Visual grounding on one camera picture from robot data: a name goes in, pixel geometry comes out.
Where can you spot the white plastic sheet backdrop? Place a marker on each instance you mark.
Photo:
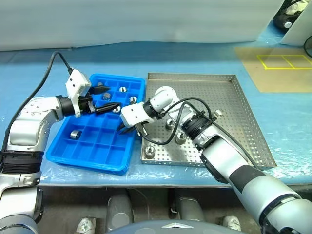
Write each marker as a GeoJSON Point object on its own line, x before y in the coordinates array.
{"type": "Point", "coordinates": [122, 19]}

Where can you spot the perforated steel tray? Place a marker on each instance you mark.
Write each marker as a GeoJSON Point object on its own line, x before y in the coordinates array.
{"type": "Point", "coordinates": [219, 92]}

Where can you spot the blue-grey rounded chest cover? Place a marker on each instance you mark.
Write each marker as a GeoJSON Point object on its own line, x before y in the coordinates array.
{"type": "Point", "coordinates": [158, 229]}

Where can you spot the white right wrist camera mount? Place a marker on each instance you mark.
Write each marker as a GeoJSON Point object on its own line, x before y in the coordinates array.
{"type": "Point", "coordinates": [134, 113]}

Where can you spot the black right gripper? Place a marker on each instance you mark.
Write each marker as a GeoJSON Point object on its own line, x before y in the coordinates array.
{"type": "Point", "coordinates": [140, 126]}

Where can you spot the brown flat mat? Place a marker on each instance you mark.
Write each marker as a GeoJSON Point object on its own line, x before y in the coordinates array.
{"type": "Point", "coordinates": [268, 80]}

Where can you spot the white slanted board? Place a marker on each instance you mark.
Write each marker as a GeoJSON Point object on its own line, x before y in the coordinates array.
{"type": "Point", "coordinates": [299, 29]}

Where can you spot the dark grey rounded leg shape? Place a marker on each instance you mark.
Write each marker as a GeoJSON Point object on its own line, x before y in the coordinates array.
{"type": "Point", "coordinates": [189, 207]}
{"type": "Point", "coordinates": [119, 214]}

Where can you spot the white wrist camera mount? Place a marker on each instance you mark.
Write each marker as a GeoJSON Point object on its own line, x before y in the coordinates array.
{"type": "Point", "coordinates": [134, 113]}
{"type": "Point", "coordinates": [76, 81]}

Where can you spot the blue plastic compartment tray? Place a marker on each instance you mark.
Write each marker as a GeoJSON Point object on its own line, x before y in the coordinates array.
{"type": "Point", "coordinates": [102, 146]}

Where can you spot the white patterned shoe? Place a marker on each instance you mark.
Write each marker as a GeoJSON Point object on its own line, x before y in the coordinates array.
{"type": "Point", "coordinates": [231, 223]}
{"type": "Point", "coordinates": [86, 225]}

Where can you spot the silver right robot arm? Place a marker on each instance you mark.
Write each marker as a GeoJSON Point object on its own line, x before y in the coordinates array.
{"type": "Point", "coordinates": [243, 175]}

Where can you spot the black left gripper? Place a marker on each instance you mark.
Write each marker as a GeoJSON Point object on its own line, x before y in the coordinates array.
{"type": "Point", "coordinates": [85, 104]}

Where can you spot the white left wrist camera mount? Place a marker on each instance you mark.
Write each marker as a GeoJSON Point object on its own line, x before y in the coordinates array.
{"type": "Point", "coordinates": [76, 81]}

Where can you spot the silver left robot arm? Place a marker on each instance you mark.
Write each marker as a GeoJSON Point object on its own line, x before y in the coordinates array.
{"type": "Point", "coordinates": [31, 114]}

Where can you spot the black device with silver button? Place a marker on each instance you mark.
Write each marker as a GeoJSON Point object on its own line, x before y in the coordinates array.
{"type": "Point", "coordinates": [280, 22]}

